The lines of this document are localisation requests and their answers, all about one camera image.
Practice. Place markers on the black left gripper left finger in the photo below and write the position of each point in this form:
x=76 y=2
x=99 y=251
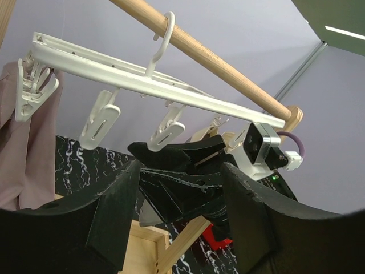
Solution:
x=84 y=232

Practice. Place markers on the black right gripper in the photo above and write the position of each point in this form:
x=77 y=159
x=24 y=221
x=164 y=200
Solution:
x=179 y=196

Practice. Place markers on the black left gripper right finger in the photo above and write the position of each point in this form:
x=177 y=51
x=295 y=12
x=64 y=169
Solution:
x=275 y=234

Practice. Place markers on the wooden clothes rack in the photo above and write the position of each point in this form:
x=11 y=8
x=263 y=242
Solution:
x=154 y=246

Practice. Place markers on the white plastic clip hanger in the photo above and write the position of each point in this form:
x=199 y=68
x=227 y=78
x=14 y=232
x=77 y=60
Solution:
x=35 y=84

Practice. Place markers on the red plastic bin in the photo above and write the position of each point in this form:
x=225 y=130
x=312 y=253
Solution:
x=210 y=238

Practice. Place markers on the mauve hanging cloth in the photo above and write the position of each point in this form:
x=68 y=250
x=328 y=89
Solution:
x=28 y=149

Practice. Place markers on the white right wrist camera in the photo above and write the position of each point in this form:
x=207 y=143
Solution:
x=260 y=138

